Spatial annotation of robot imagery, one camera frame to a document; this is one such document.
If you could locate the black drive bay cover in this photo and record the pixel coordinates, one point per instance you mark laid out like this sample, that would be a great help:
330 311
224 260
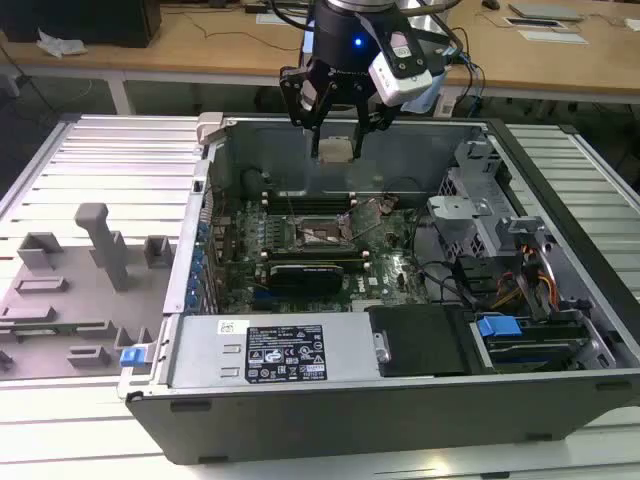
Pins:
420 340

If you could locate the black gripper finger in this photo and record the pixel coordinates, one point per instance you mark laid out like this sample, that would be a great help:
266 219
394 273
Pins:
300 100
372 120

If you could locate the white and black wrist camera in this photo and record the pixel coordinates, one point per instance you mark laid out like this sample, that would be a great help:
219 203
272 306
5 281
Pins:
400 70

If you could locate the green motherboard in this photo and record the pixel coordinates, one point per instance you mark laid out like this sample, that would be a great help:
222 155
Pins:
390 280

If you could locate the black computer mouse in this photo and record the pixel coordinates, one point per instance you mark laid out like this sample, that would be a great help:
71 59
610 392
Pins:
491 4

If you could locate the black power adapter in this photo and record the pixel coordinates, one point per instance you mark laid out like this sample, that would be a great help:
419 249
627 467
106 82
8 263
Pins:
256 8

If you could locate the grey flat laptop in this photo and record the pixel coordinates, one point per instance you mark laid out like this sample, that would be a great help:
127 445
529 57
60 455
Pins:
545 11

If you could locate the silver square CPU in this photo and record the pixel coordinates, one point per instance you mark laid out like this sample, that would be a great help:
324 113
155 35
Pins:
337 149

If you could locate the black computer box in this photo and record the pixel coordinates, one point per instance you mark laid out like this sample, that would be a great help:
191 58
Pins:
75 22

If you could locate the black RAM slot bank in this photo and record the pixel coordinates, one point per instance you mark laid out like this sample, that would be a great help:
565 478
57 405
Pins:
305 202
315 256

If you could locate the silver metal drive cage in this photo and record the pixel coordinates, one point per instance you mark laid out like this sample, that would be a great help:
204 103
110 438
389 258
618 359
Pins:
460 215

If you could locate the hard disk in blue carrier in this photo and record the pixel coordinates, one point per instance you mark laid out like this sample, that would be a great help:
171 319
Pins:
500 330

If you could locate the grey power supply unit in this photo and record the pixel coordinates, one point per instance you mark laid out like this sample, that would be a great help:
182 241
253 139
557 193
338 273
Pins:
210 350

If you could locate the black graphics card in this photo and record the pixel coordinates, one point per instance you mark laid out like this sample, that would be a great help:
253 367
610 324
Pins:
305 279

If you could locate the CPU socket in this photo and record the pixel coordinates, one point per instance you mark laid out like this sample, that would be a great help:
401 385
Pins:
314 235

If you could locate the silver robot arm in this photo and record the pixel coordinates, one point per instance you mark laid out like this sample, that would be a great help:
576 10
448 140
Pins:
429 30

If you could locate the grey plastic parts rack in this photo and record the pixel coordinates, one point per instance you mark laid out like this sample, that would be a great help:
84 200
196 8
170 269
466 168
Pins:
75 300

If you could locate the wooden desk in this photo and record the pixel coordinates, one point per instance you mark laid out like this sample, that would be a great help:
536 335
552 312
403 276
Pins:
200 45

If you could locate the white crumpled paper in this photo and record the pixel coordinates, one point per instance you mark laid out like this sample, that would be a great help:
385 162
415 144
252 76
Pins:
60 44

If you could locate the green RAM stick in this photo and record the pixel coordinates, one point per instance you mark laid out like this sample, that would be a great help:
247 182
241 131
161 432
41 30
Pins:
40 330

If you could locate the blue case latch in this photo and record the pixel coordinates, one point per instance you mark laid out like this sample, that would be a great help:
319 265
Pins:
130 357

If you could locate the black open PC case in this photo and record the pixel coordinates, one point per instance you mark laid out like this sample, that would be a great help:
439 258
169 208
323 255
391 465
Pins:
350 420

